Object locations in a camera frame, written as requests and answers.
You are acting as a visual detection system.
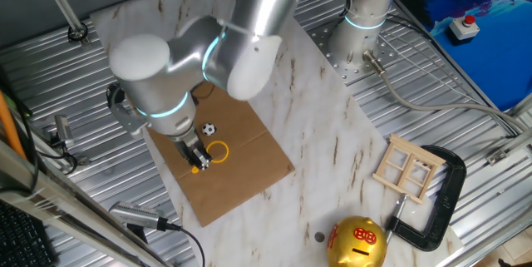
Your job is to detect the aluminium frame rail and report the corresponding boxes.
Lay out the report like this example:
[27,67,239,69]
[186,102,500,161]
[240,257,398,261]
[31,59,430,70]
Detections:
[0,140,171,267]

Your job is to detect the yellow bubble ring wand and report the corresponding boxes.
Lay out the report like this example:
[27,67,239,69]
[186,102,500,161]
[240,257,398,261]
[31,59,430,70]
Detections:
[190,140,230,175]

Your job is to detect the camera clamp mount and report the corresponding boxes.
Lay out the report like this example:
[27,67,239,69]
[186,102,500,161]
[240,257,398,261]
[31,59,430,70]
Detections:
[126,222,150,245]

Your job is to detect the black C-clamp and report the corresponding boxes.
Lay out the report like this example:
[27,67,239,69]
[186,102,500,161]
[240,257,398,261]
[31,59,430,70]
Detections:
[384,145,467,253]

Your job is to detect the silver ribbed camera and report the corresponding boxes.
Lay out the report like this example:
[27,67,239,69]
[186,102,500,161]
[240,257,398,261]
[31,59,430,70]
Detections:
[108,200,163,231]

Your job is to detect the brown cardboard sheet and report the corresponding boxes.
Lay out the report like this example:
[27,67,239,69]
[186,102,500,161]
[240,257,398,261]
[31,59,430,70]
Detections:
[145,82,296,229]

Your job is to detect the aluminium corner bracket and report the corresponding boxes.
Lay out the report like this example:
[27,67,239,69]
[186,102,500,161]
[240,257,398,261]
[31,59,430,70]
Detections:
[485,127,532,167]

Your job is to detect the white marble board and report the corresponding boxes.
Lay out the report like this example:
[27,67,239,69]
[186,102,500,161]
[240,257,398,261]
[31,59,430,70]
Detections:
[89,0,465,267]

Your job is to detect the wooden window frame model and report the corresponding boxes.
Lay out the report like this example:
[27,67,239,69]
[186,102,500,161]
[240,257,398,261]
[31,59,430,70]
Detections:
[372,132,446,205]

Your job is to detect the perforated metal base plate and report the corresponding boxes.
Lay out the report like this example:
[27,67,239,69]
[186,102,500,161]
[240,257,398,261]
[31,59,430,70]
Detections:
[307,17,400,87]

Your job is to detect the black camera cable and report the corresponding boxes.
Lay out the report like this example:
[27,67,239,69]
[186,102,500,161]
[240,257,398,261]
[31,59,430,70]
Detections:
[157,215,207,267]

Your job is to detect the orange pole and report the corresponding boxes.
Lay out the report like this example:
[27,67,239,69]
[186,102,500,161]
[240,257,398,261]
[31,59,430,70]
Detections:
[0,91,27,161]

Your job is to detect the thin metal pole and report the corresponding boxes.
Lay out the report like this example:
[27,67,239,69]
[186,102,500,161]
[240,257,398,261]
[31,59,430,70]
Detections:
[35,0,91,47]

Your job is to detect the blue printed mat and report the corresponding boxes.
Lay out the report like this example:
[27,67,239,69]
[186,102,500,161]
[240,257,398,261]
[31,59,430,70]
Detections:
[397,0,532,112]

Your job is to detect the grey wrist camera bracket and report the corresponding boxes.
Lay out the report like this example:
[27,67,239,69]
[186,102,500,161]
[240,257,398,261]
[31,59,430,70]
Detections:
[108,99,150,140]

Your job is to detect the red emergency stop button box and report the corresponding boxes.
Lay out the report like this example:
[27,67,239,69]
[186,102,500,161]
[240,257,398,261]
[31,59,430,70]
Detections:
[447,14,481,42]

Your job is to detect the golden piggy bank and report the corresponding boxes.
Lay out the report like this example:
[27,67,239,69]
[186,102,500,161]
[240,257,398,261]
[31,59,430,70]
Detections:
[326,215,388,267]

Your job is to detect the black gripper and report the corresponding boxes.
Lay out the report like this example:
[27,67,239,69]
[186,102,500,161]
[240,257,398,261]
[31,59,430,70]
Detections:
[171,129,214,173]

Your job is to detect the black keyboard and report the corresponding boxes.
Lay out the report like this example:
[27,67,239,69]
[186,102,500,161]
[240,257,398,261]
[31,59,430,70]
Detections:
[0,200,57,267]

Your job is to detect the thick grey cable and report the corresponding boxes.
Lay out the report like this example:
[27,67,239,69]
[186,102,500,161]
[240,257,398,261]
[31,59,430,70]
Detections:
[362,49,531,135]

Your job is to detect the black coiled cable bundle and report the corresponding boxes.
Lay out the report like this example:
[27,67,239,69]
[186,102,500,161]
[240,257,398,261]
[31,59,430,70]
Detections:
[105,82,126,112]

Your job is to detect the small silver camera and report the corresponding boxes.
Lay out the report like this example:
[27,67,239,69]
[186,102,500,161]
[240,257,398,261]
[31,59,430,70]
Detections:
[52,114,76,148]

